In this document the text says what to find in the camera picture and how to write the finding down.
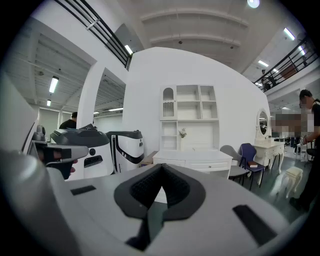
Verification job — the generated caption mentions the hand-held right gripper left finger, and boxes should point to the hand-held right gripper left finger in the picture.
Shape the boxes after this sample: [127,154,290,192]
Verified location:
[113,163,164,252]

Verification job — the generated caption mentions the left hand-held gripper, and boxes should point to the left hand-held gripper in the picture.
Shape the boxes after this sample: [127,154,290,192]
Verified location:
[26,124,90,181]

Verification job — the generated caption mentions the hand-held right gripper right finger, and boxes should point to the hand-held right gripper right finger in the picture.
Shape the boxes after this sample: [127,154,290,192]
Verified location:
[161,163,207,222]

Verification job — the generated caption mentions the white and black service robot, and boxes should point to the white and black service robot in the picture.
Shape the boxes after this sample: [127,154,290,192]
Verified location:
[106,129,145,174]
[49,123,115,181]

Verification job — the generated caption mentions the long brown cardboard box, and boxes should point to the long brown cardboard box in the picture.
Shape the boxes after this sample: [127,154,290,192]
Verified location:
[139,150,159,168]

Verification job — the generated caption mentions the grey chair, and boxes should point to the grey chair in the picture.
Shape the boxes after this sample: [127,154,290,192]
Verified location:
[219,144,250,186]

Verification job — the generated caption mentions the white shelf hutch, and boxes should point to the white shelf hutch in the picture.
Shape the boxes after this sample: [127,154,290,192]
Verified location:
[159,84,221,152]

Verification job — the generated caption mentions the blue chair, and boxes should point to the blue chair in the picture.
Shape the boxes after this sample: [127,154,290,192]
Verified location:
[239,142,266,192]

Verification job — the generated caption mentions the white vanity table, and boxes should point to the white vanity table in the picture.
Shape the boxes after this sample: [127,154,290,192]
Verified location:
[253,139,286,186]

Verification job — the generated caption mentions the white oval mirror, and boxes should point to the white oval mirror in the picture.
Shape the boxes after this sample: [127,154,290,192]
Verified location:
[255,107,270,141]

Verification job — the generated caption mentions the white cushioned stool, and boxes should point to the white cushioned stool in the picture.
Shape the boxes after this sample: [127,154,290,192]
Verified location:
[271,166,305,200]

